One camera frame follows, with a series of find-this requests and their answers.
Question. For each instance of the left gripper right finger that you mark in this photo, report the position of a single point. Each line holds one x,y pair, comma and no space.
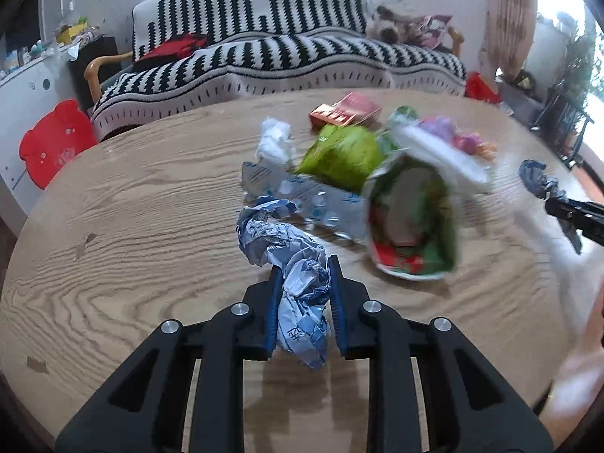
428,376

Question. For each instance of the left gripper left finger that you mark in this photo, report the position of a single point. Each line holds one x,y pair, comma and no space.
182,387

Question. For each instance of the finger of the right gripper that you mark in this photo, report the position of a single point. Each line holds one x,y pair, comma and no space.
574,216

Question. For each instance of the blue white wrapper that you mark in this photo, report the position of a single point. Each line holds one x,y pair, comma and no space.
265,237

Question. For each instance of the black plant stand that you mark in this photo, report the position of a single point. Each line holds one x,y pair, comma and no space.
561,125

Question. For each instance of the potted green plant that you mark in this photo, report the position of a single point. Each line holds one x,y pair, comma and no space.
575,73

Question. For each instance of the purple pink toy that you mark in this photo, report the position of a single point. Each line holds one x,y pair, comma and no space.
447,129

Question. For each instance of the open green snack bag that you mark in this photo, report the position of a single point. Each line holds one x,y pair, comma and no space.
410,219

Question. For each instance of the patterned curtain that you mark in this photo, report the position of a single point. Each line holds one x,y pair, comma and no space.
510,28

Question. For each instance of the blue white tissue pack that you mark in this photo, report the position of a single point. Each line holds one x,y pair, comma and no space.
335,209

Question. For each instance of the light green snack bag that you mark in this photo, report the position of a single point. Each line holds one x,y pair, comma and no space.
343,157

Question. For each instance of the red cigarette pack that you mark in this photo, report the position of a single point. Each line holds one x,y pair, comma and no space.
352,109

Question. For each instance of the plush toy on sofa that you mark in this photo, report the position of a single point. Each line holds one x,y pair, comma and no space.
386,25

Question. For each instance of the red pig-shaped stool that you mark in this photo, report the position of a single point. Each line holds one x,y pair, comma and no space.
56,140

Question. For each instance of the crumpled clear plastic wrap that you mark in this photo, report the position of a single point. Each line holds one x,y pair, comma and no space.
275,145

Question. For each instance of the white cabinet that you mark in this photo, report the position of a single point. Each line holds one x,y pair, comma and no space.
27,95

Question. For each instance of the red cloth on sofa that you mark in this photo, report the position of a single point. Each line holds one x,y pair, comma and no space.
177,47

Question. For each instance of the black white striped sofa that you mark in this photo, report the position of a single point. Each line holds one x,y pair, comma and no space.
262,47

